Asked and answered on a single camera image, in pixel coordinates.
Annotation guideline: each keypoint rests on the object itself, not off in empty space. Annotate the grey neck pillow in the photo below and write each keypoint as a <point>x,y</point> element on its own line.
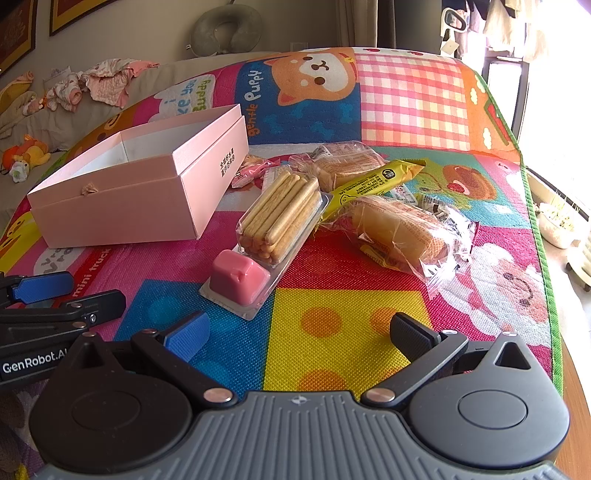
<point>207,33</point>

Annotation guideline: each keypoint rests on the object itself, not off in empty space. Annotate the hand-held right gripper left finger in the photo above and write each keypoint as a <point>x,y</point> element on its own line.
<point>189,336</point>

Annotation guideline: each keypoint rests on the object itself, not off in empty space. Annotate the hanging laundry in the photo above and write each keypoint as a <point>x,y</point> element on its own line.
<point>521,23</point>

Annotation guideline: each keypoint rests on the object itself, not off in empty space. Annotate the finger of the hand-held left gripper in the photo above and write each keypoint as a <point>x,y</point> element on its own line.
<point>99,302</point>
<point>39,290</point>

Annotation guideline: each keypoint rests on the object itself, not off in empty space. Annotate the pink cardboard box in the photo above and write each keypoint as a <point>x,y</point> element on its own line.
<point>138,203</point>

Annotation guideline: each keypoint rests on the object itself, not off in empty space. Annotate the rolled baby clothes bundle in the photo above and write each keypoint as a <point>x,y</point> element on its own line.
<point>64,90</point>

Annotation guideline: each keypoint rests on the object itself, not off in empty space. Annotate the white plant pot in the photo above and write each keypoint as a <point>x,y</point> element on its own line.
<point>556,226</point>

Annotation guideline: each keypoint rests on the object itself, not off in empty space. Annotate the biscuit stick pack pink dip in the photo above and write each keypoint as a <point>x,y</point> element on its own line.
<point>281,212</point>

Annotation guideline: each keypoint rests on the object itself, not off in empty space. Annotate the clear bread packet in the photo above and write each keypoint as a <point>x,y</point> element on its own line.
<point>397,230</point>
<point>341,164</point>

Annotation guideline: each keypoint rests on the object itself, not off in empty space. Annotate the beige curtain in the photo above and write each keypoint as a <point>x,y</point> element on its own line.
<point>355,23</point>

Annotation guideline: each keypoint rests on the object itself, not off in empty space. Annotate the yellow snack packet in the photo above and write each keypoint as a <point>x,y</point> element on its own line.
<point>374,182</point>

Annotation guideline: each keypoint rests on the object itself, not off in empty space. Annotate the dark window frame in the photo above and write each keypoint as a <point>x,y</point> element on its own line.
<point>519,101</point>

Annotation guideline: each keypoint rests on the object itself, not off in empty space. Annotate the white printed snack packet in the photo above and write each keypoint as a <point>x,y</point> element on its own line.
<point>444,215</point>

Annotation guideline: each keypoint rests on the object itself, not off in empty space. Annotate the small pink cookie packet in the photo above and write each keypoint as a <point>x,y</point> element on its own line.
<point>249,170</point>

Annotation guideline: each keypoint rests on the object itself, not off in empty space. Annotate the white hanger with tag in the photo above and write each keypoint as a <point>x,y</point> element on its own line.
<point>455,27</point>

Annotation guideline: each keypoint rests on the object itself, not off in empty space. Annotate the folded baby clothes bundle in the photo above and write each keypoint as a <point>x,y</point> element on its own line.
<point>23,92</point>

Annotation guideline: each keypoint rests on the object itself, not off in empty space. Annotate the colourful cartoon play mat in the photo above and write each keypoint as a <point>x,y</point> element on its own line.
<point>346,323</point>

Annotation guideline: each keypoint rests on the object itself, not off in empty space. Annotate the framed wall picture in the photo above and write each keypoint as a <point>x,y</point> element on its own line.
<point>16,34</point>
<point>74,14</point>

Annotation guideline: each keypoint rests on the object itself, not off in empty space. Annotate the pink baby clothes pile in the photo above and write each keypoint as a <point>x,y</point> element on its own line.
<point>115,83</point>

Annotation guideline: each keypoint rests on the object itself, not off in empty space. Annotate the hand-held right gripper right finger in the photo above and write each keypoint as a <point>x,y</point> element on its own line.
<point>411,336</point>

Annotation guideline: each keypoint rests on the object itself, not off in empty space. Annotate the orange plush toy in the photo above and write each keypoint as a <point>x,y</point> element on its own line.
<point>32,150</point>

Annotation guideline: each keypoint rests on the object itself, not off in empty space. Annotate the white wheeled planter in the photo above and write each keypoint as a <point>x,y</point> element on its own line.
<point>581,265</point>

